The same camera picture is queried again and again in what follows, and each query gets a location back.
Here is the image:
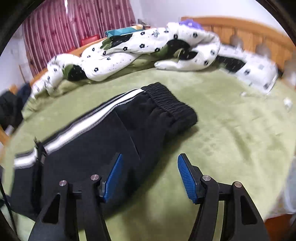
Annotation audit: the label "pink striped curtain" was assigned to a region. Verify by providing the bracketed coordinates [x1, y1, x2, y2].
[22, 0, 136, 75]

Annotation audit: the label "teal patterned pillow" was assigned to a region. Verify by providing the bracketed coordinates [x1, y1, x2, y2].
[105, 25, 144, 38]

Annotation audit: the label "white floral quilt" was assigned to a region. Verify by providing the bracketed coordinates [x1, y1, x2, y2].
[31, 22, 278, 98]

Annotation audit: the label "green fleece bed sheet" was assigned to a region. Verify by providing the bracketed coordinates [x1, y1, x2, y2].
[1, 68, 295, 240]

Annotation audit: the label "black pants with white stripe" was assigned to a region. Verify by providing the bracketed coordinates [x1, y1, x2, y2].
[10, 82, 198, 220]

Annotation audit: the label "wooden headboard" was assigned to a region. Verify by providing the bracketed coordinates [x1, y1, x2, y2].
[181, 16, 295, 70]

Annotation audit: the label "navy blue garment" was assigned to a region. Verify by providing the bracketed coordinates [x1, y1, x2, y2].
[16, 83, 32, 103]

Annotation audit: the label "black cable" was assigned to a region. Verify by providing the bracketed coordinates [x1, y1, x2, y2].
[0, 176, 17, 232]

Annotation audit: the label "wooden bed footboard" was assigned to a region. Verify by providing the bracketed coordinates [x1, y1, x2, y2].
[1, 38, 105, 146]

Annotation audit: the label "black jacket on footboard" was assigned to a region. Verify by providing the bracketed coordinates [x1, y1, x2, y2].
[1, 91, 23, 130]

